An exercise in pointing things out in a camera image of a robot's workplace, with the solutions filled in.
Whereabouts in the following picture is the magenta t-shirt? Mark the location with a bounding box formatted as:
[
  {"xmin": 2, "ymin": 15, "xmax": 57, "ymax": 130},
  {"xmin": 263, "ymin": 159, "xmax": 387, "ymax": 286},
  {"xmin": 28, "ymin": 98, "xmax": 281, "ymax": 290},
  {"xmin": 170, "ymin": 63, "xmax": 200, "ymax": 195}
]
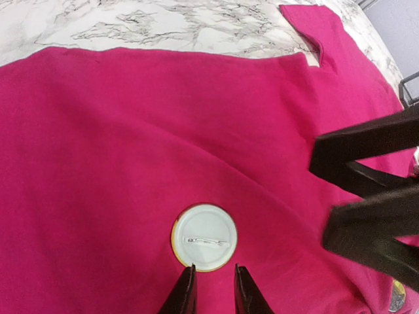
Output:
[{"xmin": 1, "ymin": 5, "xmax": 401, "ymax": 313}]

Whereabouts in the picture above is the round silver blue brooch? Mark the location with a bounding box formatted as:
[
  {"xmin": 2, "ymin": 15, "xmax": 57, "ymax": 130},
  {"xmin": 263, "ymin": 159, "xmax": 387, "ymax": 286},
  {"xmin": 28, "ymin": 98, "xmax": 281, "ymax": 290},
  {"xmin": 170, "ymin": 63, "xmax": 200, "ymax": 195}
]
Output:
[{"xmin": 388, "ymin": 279, "xmax": 407, "ymax": 313}]

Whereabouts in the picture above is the gold brooch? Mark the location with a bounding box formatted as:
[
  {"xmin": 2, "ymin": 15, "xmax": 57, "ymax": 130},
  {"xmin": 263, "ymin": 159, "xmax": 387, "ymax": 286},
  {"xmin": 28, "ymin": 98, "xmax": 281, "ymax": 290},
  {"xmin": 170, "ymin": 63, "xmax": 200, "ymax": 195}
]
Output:
[{"xmin": 171, "ymin": 203, "xmax": 238, "ymax": 272}]

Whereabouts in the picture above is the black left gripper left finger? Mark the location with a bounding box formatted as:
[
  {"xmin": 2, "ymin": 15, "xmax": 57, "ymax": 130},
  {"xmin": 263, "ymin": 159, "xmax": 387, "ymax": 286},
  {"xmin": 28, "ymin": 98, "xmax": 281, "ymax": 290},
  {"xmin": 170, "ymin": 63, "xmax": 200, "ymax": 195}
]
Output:
[{"xmin": 158, "ymin": 264, "xmax": 196, "ymax": 314}]

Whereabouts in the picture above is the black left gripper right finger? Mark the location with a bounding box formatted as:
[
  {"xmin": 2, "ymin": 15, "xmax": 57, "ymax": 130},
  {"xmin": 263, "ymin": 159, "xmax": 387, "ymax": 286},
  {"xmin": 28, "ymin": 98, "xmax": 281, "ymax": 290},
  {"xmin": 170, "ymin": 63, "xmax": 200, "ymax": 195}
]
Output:
[{"xmin": 234, "ymin": 264, "xmax": 274, "ymax": 314}]

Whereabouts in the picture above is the black hexagonal brooch display case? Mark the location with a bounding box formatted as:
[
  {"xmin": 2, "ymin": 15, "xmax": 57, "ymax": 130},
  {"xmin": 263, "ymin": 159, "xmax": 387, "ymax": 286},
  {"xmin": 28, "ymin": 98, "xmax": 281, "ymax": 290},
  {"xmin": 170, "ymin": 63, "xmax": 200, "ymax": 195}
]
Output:
[{"xmin": 399, "ymin": 72, "xmax": 419, "ymax": 109}]

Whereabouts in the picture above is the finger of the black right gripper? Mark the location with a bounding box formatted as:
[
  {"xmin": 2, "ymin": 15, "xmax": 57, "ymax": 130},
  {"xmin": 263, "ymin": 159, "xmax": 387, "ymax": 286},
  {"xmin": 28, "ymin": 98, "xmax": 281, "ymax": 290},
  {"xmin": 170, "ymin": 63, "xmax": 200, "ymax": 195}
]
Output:
[
  {"xmin": 309, "ymin": 106, "xmax": 418, "ymax": 196},
  {"xmin": 321, "ymin": 186, "xmax": 418, "ymax": 291}
]

